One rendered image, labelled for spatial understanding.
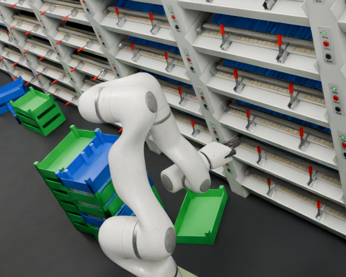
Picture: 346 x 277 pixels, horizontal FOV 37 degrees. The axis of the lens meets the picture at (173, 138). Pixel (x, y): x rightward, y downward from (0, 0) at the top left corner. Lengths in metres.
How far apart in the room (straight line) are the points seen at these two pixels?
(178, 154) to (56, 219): 1.46
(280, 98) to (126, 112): 0.73
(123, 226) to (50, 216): 1.57
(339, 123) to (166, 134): 0.55
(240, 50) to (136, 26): 0.66
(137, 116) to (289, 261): 1.14
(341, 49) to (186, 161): 0.56
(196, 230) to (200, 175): 0.86
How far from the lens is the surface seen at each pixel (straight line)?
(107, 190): 2.19
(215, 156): 1.77
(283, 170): 2.16
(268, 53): 1.78
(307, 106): 1.81
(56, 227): 2.91
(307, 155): 1.93
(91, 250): 2.65
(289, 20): 1.60
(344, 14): 1.49
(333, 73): 1.59
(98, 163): 2.29
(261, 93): 1.94
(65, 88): 3.87
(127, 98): 1.32
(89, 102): 1.39
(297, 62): 1.69
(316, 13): 1.51
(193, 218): 2.53
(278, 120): 2.04
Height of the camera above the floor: 1.74
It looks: 34 degrees down
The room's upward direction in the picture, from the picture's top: 23 degrees counter-clockwise
